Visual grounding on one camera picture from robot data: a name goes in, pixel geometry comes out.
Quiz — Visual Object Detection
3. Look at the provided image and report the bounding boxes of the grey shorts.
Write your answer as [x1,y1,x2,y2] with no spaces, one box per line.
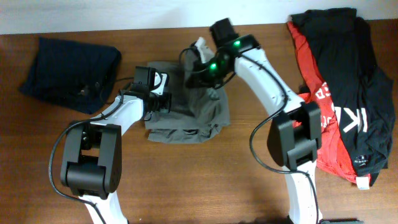
[145,50,231,144]

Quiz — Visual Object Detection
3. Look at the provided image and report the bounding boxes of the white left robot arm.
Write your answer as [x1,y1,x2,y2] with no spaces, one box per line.
[60,67,171,223]

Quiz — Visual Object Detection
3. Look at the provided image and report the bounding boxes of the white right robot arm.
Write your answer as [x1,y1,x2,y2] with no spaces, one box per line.
[187,34,323,223]

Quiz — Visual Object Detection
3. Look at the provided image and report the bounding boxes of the folded navy blue shorts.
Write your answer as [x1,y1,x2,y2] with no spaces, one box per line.
[19,37,121,114]

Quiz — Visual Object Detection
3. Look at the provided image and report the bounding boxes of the red t-shirt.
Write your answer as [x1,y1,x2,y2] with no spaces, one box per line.
[287,22,371,189]

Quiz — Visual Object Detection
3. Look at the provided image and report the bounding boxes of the black t-shirt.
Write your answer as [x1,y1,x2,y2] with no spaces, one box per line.
[291,7,396,184]

